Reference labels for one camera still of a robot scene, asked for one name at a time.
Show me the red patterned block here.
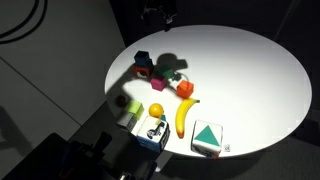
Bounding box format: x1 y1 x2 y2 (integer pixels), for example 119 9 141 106
133 65 154 78

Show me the black cable on floor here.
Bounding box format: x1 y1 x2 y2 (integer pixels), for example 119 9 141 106
0 0 49 44

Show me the grey white cube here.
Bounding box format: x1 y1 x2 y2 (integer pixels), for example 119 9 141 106
117 112 137 131

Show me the dark blue block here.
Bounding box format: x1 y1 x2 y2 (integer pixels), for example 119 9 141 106
134 51 153 67

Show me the yellow plastic banana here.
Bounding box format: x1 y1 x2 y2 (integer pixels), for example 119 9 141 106
175 98 199 139

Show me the dark tripod equipment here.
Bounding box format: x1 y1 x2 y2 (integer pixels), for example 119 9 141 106
1 133 157 180

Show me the white picture cube blue edge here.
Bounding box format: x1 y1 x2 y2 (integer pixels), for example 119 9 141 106
137 116 170 153

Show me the pink block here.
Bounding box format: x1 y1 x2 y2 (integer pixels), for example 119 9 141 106
150 76 167 91

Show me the yellow orange ball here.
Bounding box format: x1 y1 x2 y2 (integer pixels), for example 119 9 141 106
149 103 164 118

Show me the white cube green triangle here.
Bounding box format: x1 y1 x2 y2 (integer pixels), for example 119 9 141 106
191 120 223 158

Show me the dark green block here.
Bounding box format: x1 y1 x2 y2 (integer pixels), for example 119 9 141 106
160 68 174 79

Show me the lime green block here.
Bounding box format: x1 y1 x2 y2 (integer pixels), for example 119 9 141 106
125 100 144 120

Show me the orange block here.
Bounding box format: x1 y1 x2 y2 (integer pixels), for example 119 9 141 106
176 80 194 99

